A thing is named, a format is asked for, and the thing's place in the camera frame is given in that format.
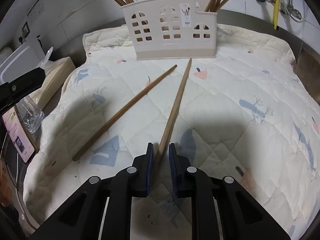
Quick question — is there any wooden chopstick diagonal long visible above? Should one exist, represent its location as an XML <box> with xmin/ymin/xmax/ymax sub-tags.
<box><xmin>72</xmin><ymin>64</ymin><xmax>177</xmax><ymax>161</ymax></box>

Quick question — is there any person's left hand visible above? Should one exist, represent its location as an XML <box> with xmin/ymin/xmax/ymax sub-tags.
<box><xmin>0</xmin><ymin>163</ymin><xmax>12</xmax><ymax>207</ymax></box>

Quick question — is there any clear glass cup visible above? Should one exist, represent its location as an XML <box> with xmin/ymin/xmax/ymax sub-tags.
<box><xmin>17</xmin><ymin>96</ymin><xmax>44</xmax><ymax>134</ymax></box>

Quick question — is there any white plastic box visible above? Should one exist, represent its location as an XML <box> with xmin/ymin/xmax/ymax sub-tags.
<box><xmin>1</xmin><ymin>43</ymin><xmax>44</xmax><ymax>85</ymax></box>

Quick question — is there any pink phone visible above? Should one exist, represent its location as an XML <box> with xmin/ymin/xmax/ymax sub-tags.
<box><xmin>2</xmin><ymin>106</ymin><xmax>36</xmax><ymax>164</ymax></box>

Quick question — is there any bagged stack of paper napkins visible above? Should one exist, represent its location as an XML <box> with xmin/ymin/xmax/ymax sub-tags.
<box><xmin>30</xmin><ymin>47</ymin><xmax>75</xmax><ymax>110</ymax></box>

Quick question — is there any white quilted patterned mat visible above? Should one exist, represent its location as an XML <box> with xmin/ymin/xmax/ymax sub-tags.
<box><xmin>23</xmin><ymin>24</ymin><xmax>319</xmax><ymax>239</ymax></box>

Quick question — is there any beige house-shaped utensil holder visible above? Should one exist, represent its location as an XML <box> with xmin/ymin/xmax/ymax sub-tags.
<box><xmin>121</xmin><ymin>0</ymin><xmax>217</xmax><ymax>60</ymax></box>

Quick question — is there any metal bowl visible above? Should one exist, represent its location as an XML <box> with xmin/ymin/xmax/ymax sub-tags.
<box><xmin>291</xmin><ymin>42</ymin><xmax>320</xmax><ymax>103</ymax></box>

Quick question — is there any braided metal hose with valve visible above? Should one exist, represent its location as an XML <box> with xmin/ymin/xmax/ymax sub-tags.
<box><xmin>280</xmin><ymin>0</ymin><xmax>303</xmax><ymax>22</ymax></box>

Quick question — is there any yellow gas hose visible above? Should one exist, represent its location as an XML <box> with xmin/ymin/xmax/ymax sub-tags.
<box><xmin>272</xmin><ymin>0</ymin><xmax>281</xmax><ymax>30</ymax></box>

